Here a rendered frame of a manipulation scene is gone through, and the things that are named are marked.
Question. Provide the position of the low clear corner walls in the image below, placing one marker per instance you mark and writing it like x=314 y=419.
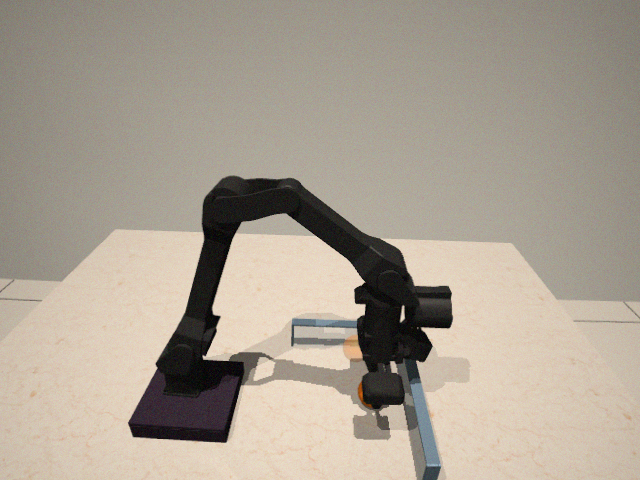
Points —
x=325 y=337

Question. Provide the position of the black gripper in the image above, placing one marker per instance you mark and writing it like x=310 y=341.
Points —
x=379 y=387

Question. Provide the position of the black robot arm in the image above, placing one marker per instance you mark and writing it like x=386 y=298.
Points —
x=388 y=285

